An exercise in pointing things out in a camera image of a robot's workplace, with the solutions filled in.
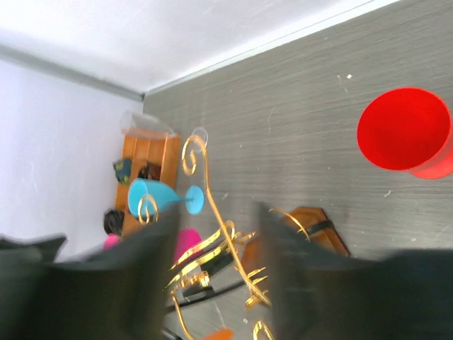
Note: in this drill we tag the wooden compartment tray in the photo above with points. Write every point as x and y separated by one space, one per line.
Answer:
145 158

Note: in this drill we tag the gold wire glass rack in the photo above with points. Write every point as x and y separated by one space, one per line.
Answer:
196 265

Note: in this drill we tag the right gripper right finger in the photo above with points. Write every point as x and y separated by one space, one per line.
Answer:
317 294

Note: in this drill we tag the blue plastic wine glass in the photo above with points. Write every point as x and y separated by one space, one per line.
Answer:
163 195

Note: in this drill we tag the orange plastic wine glass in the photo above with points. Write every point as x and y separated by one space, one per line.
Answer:
221 334

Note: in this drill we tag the clear wine glass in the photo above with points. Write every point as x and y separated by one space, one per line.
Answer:
145 126

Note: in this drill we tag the dark patterned rolled sock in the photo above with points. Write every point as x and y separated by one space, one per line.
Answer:
123 169

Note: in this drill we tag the pink plastic wine glass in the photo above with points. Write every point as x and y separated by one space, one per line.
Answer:
187 238

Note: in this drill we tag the red plastic wine glass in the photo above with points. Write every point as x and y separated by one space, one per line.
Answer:
408 130

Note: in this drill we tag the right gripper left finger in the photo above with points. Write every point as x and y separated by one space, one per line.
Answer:
117 293

